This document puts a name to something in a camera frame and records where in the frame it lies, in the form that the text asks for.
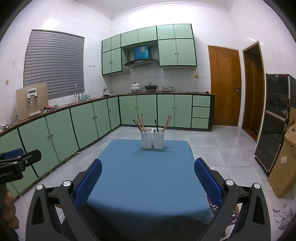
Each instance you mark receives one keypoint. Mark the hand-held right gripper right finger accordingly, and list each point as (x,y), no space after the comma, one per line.
(208,183)

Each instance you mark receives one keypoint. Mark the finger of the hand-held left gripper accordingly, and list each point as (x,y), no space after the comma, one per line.
(13,153)
(32,157)

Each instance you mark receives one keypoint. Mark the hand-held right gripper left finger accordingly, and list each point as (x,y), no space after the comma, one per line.
(89,183)

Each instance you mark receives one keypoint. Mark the white double utensil holder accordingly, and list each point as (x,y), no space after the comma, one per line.
(146,139)

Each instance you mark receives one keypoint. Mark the dark brown chopstick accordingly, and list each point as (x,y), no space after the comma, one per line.
(136,125)

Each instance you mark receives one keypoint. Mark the black chopstick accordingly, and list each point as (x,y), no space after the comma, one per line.
(156,126)

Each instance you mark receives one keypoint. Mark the dark-tipped wooden chopstick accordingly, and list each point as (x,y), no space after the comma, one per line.
(143,121)

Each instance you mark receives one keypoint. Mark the person's left hand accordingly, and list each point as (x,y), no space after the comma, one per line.
(10,201)

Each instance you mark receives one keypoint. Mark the patterned plastic stool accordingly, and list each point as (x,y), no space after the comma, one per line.
(214,205)

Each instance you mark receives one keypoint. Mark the wooden board with clips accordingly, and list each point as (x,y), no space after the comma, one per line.
(23,106)

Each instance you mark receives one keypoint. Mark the pink cloth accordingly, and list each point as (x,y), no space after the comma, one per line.
(49,108)

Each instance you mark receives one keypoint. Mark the blue tablecloth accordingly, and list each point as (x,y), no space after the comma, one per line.
(143,180)

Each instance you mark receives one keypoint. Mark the steel kitchen faucet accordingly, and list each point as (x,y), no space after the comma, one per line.
(79,95)

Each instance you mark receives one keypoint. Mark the cardboard box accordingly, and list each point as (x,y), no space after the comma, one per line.
(284,162)

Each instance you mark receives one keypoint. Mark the blue bottles by sink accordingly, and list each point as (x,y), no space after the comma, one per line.
(85,96)

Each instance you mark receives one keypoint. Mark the black glass-front cabinet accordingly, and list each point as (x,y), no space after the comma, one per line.
(272,129)

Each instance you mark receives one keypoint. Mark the brown wooden door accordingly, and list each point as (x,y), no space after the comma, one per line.
(251,92)
(224,92)

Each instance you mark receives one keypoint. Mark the steel kettle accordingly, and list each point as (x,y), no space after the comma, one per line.
(106,92)

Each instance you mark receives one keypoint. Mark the green base cabinets with counter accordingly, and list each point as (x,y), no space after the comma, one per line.
(148,109)

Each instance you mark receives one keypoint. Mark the grey window blind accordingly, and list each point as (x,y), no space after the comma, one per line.
(53,64)

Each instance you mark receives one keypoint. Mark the glass jars on counter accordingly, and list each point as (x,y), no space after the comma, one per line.
(170,88)

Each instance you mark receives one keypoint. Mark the white cooking pot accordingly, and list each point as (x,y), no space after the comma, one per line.
(135,87)

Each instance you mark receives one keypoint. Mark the black wok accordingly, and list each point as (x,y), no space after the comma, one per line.
(150,87)

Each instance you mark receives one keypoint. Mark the range hood with blue film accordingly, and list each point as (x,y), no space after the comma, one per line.
(141,52)

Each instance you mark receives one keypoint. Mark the green wall cabinets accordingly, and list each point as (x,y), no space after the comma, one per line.
(175,51)

